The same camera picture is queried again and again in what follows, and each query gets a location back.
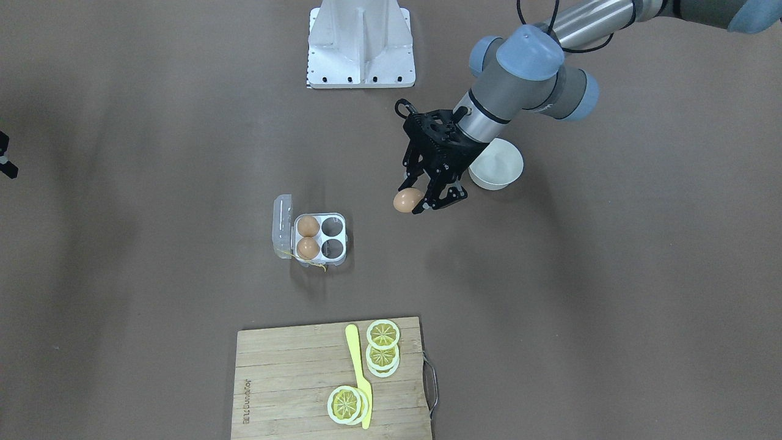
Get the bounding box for clear plastic egg box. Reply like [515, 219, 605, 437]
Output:
[271, 194, 348, 267]

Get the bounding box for brown egg from bowl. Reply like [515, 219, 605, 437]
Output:
[393, 187, 424, 213]

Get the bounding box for brown egg in box rear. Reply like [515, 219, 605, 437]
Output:
[296, 215, 320, 238]

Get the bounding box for bamboo cutting board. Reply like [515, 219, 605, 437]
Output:
[231, 317, 434, 439]

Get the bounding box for lemon slice lower stack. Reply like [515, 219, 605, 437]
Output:
[368, 362, 399, 378]

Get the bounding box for brown egg in box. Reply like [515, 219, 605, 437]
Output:
[296, 236, 320, 261]
[296, 215, 320, 238]

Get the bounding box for brown egg in box front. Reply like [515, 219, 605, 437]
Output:
[296, 236, 320, 261]

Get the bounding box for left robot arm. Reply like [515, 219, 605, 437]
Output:
[393, 1, 781, 214]

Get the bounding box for yellow plastic knife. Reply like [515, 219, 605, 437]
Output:
[345, 323, 373, 430]

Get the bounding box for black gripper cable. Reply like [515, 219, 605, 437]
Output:
[517, 0, 615, 54]

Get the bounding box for yellow rubber band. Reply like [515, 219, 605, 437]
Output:
[299, 261, 329, 273]

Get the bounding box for lemon slice top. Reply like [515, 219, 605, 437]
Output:
[366, 318, 401, 350]

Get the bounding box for lemon slice single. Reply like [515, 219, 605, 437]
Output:
[327, 385, 360, 425]

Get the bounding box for white metal stand base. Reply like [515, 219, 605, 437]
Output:
[305, 1, 417, 89]

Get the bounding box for lemon slice under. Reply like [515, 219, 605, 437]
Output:
[348, 388, 371, 425]

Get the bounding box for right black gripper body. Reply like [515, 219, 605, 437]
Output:
[0, 131, 18, 179]

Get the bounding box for lemon slice middle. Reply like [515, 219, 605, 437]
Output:
[365, 345, 400, 370]

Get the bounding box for white ceramic bowl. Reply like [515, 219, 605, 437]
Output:
[467, 137, 524, 191]

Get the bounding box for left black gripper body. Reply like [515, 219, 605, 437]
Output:
[395, 98, 487, 181]

